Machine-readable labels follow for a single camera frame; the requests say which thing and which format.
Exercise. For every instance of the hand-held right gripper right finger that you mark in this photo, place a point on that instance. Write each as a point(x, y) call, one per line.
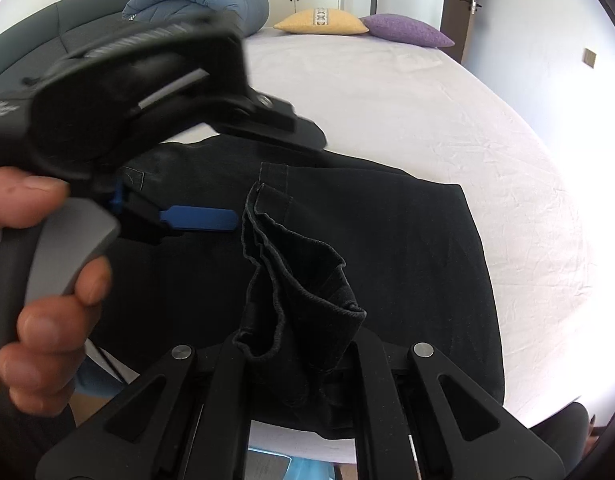
point(375, 400)

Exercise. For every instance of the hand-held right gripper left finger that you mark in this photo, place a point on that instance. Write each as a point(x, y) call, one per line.
point(227, 390)

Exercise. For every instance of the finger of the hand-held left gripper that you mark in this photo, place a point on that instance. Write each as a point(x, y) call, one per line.
point(287, 130)
point(202, 219)

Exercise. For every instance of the black pants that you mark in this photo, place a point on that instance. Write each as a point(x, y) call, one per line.
point(387, 240)

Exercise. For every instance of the person's left hand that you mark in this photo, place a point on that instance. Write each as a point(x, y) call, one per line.
point(42, 330)

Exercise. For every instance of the grey padded headboard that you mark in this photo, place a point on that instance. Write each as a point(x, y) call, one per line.
point(82, 20)

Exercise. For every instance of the yellow pillow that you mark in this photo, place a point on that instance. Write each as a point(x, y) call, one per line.
point(322, 24)

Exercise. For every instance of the bed with white sheet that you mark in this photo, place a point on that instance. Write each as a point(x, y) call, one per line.
point(412, 100)

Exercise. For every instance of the purple pillow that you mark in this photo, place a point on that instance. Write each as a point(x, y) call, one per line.
point(407, 30)

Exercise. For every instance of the brown wall switch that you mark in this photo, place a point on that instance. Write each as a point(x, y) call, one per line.
point(590, 57)

